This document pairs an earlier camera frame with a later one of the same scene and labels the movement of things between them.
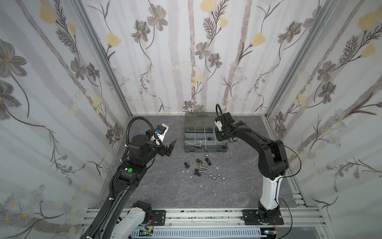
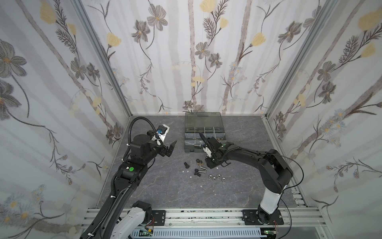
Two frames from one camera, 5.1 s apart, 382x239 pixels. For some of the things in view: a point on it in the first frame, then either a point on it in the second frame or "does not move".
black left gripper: (163, 149) does not move
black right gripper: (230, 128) -> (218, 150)
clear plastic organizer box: (200, 135) does not move
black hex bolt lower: (196, 173) does not move
